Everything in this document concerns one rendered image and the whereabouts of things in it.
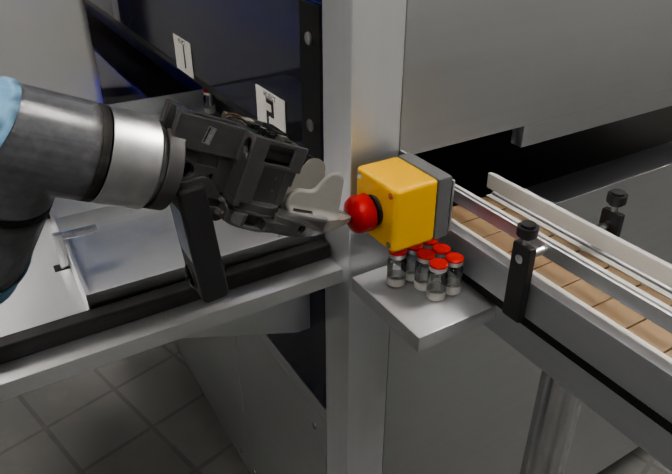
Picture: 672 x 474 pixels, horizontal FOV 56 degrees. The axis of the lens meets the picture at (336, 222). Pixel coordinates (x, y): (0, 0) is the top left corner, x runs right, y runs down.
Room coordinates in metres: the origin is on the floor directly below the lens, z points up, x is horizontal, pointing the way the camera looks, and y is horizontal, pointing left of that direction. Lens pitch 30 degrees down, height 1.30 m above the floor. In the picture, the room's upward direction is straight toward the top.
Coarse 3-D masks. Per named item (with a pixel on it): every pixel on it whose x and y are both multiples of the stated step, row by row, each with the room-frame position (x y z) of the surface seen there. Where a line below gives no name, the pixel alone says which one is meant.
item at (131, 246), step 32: (64, 224) 0.74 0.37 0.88; (96, 224) 0.74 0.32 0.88; (128, 224) 0.74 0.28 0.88; (160, 224) 0.74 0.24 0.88; (224, 224) 0.74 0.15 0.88; (96, 256) 0.66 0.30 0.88; (128, 256) 0.66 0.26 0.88; (160, 256) 0.66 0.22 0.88; (224, 256) 0.61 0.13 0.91; (256, 256) 0.63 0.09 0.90; (96, 288) 0.59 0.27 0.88; (128, 288) 0.55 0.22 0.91
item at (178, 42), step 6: (174, 36) 1.11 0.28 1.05; (174, 42) 1.11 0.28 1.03; (180, 42) 1.08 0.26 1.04; (186, 42) 1.06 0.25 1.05; (180, 48) 1.09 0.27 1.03; (186, 48) 1.06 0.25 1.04; (180, 54) 1.09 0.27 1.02; (186, 54) 1.06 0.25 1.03; (180, 60) 1.09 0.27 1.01; (186, 60) 1.07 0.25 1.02; (180, 66) 1.10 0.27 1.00; (186, 66) 1.07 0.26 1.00; (192, 66) 1.04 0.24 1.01; (186, 72) 1.07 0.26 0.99; (192, 72) 1.05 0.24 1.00
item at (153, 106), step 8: (160, 96) 1.18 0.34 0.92; (168, 96) 1.19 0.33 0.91; (176, 96) 1.20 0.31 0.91; (184, 96) 1.20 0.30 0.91; (192, 96) 1.21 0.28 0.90; (200, 96) 1.22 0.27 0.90; (112, 104) 1.13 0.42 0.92; (120, 104) 1.14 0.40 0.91; (128, 104) 1.15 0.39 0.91; (136, 104) 1.16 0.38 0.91; (144, 104) 1.16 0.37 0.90; (152, 104) 1.17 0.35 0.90; (160, 104) 1.18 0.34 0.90; (184, 104) 1.20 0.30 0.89; (192, 104) 1.21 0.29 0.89; (200, 104) 1.22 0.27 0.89; (144, 112) 1.16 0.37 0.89; (152, 112) 1.17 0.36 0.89; (160, 112) 1.18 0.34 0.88; (216, 112) 1.18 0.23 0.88
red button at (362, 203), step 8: (352, 200) 0.56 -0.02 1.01; (360, 200) 0.56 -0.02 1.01; (368, 200) 0.56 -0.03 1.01; (344, 208) 0.57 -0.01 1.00; (352, 208) 0.55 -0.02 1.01; (360, 208) 0.55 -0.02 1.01; (368, 208) 0.55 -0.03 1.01; (352, 216) 0.55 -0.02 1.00; (360, 216) 0.55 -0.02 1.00; (368, 216) 0.55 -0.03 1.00; (376, 216) 0.55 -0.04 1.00; (352, 224) 0.55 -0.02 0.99; (360, 224) 0.54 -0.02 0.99; (368, 224) 0.54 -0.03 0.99; (376, 224) 0.55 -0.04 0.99; (360, 232) 0.55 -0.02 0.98
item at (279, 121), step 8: (256, 88) 0.82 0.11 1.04; (256, 96) 0.82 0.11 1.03; (264, 96) 0.80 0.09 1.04; (272, 96) 0.78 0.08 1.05; (264, 104) 0.80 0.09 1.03; (280, 104) 0.76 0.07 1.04; (264, 112) 0.80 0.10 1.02; (280, 112) 0.76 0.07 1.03; (264, 120) 0.81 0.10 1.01; (272, 120) 0.78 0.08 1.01; (280, 120) 0.76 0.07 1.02; (280, 128) 0.76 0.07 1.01
